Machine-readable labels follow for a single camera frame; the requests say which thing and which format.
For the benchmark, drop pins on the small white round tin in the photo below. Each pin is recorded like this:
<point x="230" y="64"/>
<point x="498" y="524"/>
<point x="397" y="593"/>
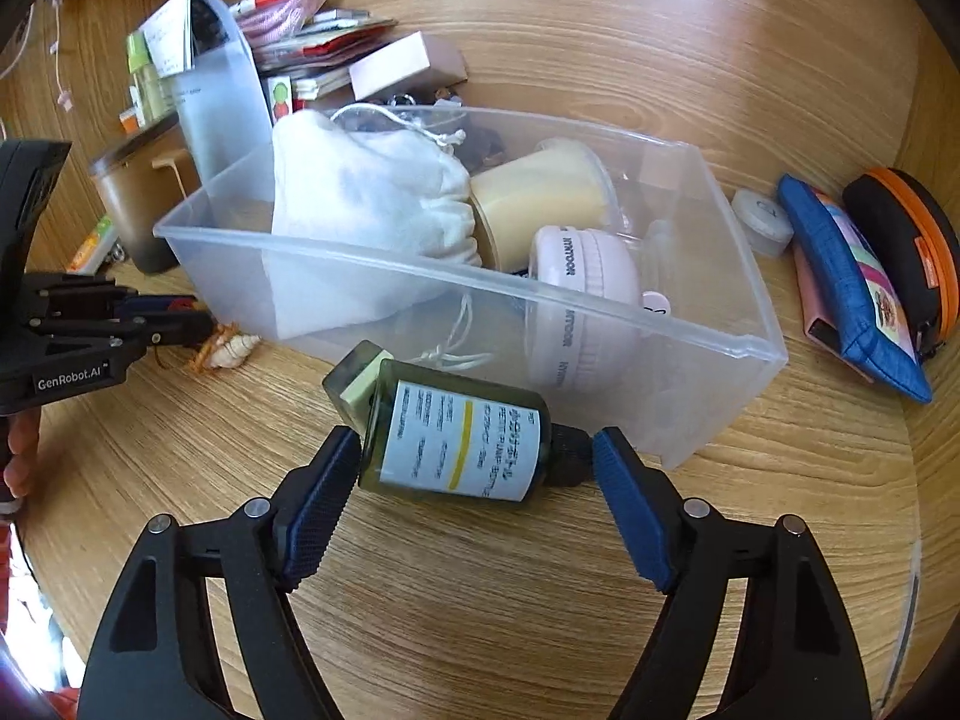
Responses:
<point x="764" y="222"/>

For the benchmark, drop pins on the green cap spray bottle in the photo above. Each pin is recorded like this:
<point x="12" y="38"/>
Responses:
<point x="154" y="100"/>

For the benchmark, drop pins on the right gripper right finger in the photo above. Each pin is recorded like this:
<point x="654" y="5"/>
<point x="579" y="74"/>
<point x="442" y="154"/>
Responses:
<point x="796" y="654"/>

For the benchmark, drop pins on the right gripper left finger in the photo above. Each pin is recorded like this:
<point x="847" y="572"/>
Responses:
<point x="155" y="654"/>

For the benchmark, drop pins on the left hand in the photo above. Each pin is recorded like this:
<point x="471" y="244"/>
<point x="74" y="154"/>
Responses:
<point x="23" y="443"/>

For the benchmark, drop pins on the brown mug with wooden lid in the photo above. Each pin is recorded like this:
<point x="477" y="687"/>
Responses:
<point x="139" y="181"/>

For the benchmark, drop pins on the white cardboard box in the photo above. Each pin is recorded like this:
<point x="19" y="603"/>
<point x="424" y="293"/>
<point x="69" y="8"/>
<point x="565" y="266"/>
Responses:
<point x="418" y="62"/>

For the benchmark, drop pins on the blue zipper pouch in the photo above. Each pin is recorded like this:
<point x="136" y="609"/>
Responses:
<point x="870" y="324"/>

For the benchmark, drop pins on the orange and green glue tube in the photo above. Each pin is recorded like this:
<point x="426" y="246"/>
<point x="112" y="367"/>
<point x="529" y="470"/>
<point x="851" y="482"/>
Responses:
<point x="95" y="249"/>

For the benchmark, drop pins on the clear plastic storage bin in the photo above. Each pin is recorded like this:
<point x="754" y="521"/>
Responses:
<point x="694" y="370"/>

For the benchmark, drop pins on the stack of books and packets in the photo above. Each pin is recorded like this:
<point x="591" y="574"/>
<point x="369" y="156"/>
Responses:
<point x="308" y="41"/>

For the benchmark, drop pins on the fruit pattern carton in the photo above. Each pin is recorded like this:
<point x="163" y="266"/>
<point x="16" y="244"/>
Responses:
<point x="279" y="96"/>

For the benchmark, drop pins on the white drawstring cloth bag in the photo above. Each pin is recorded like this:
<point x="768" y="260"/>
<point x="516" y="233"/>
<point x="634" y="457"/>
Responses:
<point x="364" y="177"/>

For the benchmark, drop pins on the black and orange case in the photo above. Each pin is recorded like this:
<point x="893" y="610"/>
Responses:
<point x="916" y="244"/>

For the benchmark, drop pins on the green glass dropper bottle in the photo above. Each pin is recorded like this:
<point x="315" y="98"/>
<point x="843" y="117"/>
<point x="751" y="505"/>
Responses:
<point x="434" y="433"/>

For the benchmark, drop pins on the white paper file holder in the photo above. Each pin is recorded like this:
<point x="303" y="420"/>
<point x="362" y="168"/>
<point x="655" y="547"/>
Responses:
<point x="206" y="64"/>

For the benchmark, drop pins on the seashell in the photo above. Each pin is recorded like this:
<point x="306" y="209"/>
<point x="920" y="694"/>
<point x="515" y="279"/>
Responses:
<point x="228" y="348"/>

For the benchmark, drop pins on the roll of clear tape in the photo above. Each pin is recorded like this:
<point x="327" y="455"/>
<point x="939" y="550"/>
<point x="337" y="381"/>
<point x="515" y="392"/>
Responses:
<point x="561" y="183"/>

